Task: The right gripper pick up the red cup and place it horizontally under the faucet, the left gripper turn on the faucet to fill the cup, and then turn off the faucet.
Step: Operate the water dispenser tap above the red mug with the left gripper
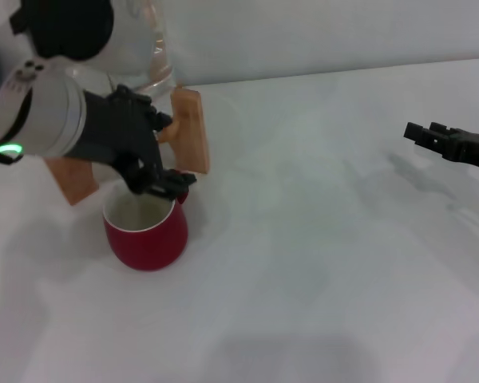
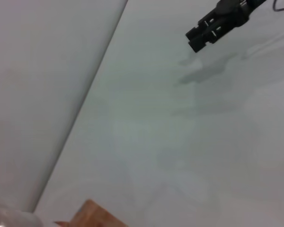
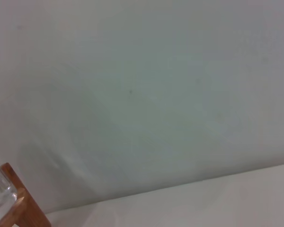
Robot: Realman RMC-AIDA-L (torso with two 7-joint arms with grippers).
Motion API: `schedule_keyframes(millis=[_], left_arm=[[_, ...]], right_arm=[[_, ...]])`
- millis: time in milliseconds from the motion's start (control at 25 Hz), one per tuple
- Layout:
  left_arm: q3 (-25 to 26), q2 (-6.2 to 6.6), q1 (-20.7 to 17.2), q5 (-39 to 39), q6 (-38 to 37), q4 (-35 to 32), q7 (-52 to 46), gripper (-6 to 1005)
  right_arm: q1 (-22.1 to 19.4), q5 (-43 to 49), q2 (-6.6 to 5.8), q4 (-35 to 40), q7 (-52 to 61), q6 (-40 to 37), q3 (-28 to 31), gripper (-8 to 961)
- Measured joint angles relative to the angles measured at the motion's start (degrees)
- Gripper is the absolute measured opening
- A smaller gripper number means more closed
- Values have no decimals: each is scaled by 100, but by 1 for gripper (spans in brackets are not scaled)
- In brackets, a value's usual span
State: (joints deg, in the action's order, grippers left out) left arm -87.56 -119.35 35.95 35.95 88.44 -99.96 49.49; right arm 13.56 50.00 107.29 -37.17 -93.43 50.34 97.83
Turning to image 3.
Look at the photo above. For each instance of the wooden dispenser stand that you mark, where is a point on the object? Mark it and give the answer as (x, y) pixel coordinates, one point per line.
(26, 210)

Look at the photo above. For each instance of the clear glass water dispenser jar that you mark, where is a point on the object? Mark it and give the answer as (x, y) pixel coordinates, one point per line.
(0, 196)

